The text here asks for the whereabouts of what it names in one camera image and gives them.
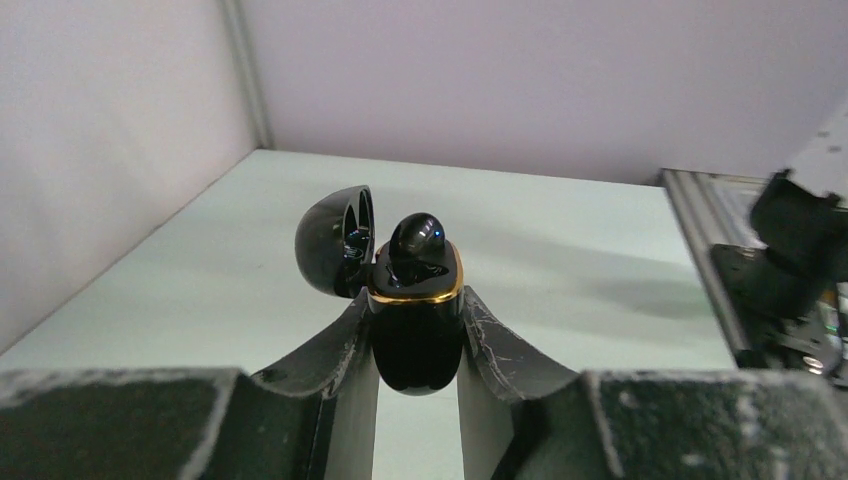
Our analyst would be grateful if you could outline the left aluminium frame post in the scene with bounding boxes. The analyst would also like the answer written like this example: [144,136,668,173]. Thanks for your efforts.
[218,0,275,150]

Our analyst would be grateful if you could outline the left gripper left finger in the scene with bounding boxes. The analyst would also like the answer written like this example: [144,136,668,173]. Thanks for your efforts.
[1,297,379,479]

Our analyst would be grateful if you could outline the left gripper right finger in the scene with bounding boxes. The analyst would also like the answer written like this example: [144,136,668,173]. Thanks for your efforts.
[457,289,847,479]

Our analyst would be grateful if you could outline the black earbud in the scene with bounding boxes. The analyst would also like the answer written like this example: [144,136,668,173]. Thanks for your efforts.
[387,212,447,264]

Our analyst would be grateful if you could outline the black earbud charging case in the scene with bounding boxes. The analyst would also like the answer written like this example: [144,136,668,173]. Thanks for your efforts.
[294,185,465,396]

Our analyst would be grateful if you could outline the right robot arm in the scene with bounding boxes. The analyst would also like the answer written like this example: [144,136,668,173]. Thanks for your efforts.
[703,104,847,390]

